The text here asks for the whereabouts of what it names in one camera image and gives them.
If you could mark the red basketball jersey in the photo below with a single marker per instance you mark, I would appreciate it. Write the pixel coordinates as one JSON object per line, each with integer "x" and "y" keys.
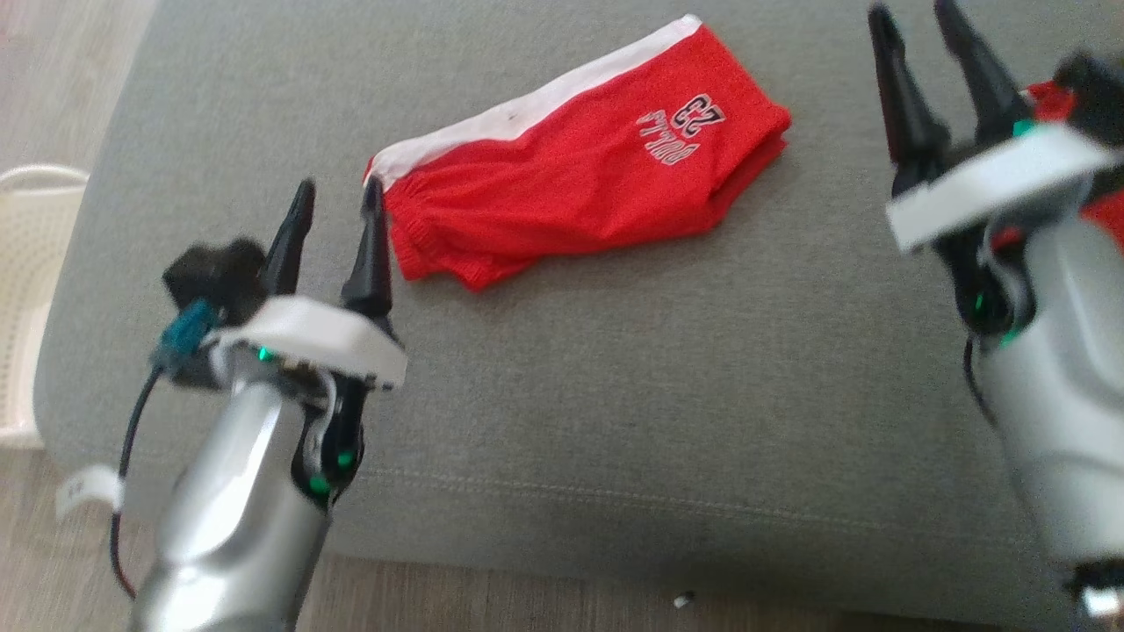
{"x": 1054, "y": 101}

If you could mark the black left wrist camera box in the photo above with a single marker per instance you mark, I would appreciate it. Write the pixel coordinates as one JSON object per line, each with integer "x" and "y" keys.
{"x": 211, "y": 272}

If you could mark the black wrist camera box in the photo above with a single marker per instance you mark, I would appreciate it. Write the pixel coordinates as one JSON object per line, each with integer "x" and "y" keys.
{"x": 211, "y": 272}
{"x": 1098, "y": 96}

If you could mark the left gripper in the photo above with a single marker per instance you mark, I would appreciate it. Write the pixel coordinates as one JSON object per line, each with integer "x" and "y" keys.
{"x": 325, "y": 338}

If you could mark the cream perforated laundry basket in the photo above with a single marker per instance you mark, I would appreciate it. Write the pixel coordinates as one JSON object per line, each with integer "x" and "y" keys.
{"x": 35, "y": 263}

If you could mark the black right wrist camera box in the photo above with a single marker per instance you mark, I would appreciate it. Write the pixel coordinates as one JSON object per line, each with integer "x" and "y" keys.
{"x": 1098, "y": 96}

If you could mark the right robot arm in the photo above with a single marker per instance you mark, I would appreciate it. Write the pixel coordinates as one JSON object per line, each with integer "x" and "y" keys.
{"x": 1062, "y": 412}

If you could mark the small white paper scrap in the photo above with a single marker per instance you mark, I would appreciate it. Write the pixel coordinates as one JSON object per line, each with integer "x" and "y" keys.
{"x": 683, "y": 601}

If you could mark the red shorts with white stripe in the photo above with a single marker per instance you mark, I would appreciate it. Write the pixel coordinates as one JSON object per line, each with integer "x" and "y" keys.
{"x": 571, "y": 175}

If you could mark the grey sofa cushion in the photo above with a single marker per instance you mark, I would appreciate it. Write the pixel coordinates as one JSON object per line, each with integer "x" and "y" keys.
{"x": 615, "y": 395}

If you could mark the blue left camera connector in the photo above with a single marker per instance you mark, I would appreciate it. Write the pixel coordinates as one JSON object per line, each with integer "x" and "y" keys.
{"x": 184, "y": 332}

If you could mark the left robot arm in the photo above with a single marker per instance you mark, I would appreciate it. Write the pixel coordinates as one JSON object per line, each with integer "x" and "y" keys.
{"x": 237, "y": 527}

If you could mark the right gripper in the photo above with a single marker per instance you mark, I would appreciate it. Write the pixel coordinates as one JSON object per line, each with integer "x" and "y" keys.
{"x": 992, "y": 189}

